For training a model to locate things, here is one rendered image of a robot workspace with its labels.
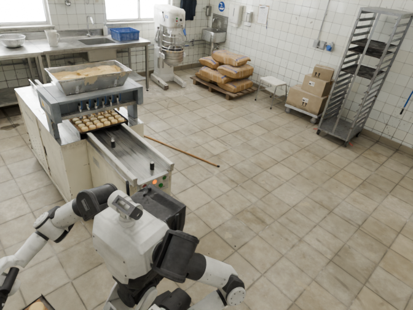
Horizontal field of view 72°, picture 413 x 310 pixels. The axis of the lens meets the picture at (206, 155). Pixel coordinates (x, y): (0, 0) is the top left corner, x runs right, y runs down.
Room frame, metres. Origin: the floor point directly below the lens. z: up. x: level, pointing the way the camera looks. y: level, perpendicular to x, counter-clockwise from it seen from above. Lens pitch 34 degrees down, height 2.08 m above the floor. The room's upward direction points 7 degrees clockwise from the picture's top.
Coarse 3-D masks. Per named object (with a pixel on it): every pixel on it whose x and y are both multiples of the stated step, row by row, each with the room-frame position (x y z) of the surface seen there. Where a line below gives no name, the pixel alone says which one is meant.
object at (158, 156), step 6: (120, 126) 2.09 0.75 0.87; (126, 126) 2.05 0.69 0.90; (126, 132) 2.03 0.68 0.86; (132, 132) 1.97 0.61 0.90; (132, 138) 1.96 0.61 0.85; (138, 138) 1.89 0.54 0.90; (138, 144) 1.89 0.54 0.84; (144, 144) 1.83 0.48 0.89; (150, 150) 1.78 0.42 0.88; (156, 150) 1.75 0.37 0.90; (156, 156) 1.72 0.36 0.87; (162, 156) 1.68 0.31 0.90; (162, 162) 1.66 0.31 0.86; (168, 162) 1.62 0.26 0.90; (168, 168) 1.61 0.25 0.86
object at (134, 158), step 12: (120, 132) 2.04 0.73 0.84; (108, 144) 1.85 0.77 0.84; (120, 144) 1.87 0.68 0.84; (132, 144) 1.89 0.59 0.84; (96, 156) 1.75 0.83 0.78; (120, 156) 1.71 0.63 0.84; (132, 156) 1.72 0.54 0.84; (144, 156) 1.74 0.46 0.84; (96, 168) 1.77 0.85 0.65; (108, 168) 1.61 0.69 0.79; (132, 168) 1.58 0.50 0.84; (144, 168) 1.60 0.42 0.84; (156, 168) 1.62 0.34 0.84; (96, 180) 1.80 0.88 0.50; (108, 180) 1.63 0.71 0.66; (120, 180) 1.49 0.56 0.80; (168, 180) 1.62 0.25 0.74; (132, 192) 1.41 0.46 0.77; (168, 192) 1.63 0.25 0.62
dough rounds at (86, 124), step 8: (112, 112) 2.24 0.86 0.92; (72, 120) 2.04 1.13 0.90; (80, 120) 2.06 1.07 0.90; (88, 120) 2.04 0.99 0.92; (96, 120) 2.06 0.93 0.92; (104, 120) 2.07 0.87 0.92; (112, 120) 2.09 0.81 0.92; (120, 120) 2.11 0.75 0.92; (80, 128) 1.93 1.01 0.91; (88, 128) 1.95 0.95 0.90; (96, 128) 1.96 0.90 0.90
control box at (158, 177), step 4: (164, 172) 1.58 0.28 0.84; (168, 172) 1.59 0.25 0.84; (152, 176) 1.52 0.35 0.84; (156, 176) 1.53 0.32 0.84; (160, 176) 1.54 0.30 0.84; (168, 176) 1.59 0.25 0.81; (144, 180) 1.47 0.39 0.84; (148, 180) 1.47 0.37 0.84; (152, 180) 1.49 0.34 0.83; (160, 180) 1.54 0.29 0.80; (164, 180) 1.56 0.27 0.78; (140, 184) 1.43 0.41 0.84; (144, 184) 1.44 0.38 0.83; (148, 184) 1.47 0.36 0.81; (152, 184) 1.49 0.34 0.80; (156, 184) 1.51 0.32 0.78; (164, 184) 1.56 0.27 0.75; (140, 188) 1.42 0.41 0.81; (160, 188) 1.54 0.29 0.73; (164, 188) 1.56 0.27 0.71
